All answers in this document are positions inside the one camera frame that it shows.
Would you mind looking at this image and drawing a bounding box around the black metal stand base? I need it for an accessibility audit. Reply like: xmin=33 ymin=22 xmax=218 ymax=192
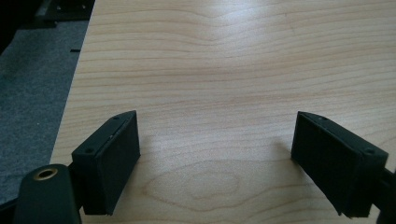
xmin=35 ymin=0 xmax=96 ymax=22

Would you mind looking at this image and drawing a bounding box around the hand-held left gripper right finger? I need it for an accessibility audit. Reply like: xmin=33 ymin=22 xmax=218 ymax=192
xmin=290 ymin=110 xmax=389 ymax=218

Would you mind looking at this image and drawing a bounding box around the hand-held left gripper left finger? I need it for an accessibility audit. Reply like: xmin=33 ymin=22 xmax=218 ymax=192
xmin=71 ymin=110 xmax=141 ymax=217

